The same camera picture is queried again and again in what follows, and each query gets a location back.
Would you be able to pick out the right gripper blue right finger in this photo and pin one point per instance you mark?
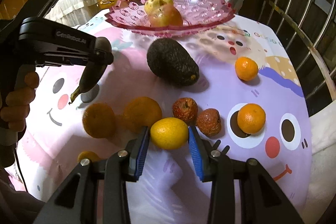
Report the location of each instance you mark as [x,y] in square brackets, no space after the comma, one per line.
[200,151]

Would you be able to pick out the red yellow apple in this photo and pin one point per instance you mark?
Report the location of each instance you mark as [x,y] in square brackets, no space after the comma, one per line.
[166,15]

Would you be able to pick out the small orange tangerine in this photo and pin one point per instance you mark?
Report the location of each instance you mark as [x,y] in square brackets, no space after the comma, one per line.
[246,69]

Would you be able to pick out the left hand on grip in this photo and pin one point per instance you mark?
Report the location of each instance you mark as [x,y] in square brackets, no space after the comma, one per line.
[15,105]

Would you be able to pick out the dark overripe banana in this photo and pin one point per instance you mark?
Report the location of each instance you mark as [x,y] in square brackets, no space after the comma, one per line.
[89,78]

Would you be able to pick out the large orange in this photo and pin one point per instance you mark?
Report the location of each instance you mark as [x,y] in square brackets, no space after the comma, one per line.
[141,111]
[99,121]

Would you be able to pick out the metal window railing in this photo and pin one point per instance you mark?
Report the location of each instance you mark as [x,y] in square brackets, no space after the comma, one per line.
[306,29]

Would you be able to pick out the yellow pear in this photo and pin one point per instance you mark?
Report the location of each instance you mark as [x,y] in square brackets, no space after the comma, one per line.
[152,5]

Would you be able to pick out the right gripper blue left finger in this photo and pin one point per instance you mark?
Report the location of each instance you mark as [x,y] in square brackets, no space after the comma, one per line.
[137,149]

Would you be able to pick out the cartoon printed bed sheet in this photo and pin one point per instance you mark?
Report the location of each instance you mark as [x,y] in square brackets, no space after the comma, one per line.
[55,136]

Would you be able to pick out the pink plastic fruit tray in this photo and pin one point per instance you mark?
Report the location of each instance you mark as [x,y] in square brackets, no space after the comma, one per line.
[198,16]

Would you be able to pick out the small orange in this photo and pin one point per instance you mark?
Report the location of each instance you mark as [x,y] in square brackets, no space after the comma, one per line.
[93,157]

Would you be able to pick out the yellow lemon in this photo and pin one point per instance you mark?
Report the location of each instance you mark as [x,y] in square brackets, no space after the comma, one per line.
[169,133]

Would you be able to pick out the dark green avocado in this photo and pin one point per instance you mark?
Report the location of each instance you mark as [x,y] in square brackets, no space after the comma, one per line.
[168,60]

